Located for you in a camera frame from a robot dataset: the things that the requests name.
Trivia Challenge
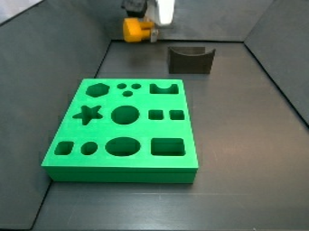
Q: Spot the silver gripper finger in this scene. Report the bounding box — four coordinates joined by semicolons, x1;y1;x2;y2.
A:
149;28;157;42

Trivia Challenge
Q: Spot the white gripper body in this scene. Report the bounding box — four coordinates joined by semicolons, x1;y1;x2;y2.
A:
120;0;175;27

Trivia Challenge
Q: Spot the yellow three prong object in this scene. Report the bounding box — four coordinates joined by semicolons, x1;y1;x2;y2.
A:
123;18;155;42

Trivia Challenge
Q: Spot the black curved fixture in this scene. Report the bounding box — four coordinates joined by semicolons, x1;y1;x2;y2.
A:
167;46;216;74

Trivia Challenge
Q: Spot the green shape sorter block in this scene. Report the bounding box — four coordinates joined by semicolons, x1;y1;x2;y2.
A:
41;79;199;183

